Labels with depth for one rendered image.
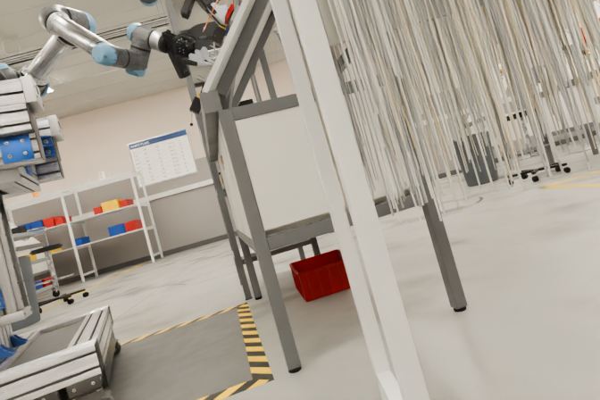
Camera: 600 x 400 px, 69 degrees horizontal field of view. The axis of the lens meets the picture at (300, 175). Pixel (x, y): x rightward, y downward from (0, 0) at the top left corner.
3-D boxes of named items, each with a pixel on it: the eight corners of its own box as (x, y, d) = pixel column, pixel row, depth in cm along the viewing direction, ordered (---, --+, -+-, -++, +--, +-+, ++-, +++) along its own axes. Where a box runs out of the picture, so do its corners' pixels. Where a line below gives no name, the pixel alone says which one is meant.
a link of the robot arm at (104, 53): (27, -7, 168) (109, 41, 151) (54, 1, 178) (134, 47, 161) (20, 22, 172) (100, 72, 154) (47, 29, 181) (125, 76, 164)
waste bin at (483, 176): (507, 178, 526) (493, 128, 529) (470, 187, 532) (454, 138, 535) (495, 178, 571) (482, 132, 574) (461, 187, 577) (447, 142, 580)
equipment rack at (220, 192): (244, 301, 244) (160, -12, 252) (238, 284, 303) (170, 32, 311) (328, 273, 254) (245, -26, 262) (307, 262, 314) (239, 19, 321)
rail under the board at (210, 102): (204, 113, 129) (198, 93, 129) (210, 162, 244) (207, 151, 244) (222, 110, 130) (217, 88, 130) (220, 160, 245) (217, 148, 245)
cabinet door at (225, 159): (249, 240, 132) (215, 115, 133) (240, 233, 185) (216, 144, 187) (258, 237, 132) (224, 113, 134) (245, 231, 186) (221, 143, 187)
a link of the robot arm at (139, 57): (112, 69, 167) (119, 41, 164) (135, 72, 177) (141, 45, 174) (127, 75, 164) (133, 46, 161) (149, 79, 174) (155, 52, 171)
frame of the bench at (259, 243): (289, 375, 126) (218, 111, 129) (254, 299, 242) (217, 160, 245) (469, 309, 138) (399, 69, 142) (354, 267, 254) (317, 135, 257)
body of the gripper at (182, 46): (185, 44, 157) (157, 34, 160) (186, 65, 163) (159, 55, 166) (197, 37, 163) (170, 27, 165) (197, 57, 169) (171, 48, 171)
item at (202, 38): (187, 56, 259) (179, 25, 260) (188, 70, 282) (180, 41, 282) (237, 46, 266) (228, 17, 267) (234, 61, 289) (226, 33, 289)
